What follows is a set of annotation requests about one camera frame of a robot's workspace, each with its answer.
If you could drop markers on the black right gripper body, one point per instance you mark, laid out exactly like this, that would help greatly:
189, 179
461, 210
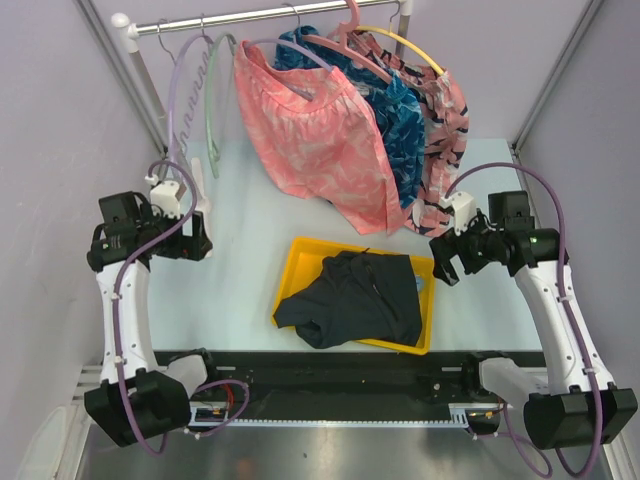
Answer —
474, 247

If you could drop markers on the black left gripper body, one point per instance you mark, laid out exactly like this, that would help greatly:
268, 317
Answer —
188, 247

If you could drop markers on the dark navy shorts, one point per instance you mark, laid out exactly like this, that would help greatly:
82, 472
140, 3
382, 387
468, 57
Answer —
357, 296

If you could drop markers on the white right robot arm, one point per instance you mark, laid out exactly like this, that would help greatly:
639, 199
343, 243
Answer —
579, 403

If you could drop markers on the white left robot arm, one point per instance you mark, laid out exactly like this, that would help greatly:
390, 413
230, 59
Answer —
135, 399

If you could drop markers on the pink navy patterned shorts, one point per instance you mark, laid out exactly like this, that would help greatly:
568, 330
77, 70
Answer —
446, 125

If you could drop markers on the blue patterned shorts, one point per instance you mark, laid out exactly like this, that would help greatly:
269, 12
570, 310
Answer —
398, 115

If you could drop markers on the pink white patterned shorts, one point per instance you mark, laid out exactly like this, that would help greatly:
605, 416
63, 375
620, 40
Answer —
316, 136

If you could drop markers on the lilac notched hanger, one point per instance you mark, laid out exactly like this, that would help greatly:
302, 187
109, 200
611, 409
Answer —
185, 97

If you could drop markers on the yellow plastic hanger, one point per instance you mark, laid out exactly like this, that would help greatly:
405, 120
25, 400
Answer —
405, 42

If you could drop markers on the pink plastic hanger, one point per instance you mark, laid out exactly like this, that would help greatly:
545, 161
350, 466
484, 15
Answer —
338, 42

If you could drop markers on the yellow plastic tray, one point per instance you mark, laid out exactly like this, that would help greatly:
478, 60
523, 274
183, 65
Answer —
304, 264

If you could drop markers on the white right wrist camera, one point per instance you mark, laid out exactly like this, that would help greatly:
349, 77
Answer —
461, 207

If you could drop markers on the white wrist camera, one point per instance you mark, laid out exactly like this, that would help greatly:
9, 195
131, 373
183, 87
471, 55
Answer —
165, 196
461, 207

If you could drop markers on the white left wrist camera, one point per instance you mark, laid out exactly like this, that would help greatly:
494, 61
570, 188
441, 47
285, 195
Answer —
165, 196

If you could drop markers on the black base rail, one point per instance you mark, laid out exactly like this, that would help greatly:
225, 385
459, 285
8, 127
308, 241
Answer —
348, 387

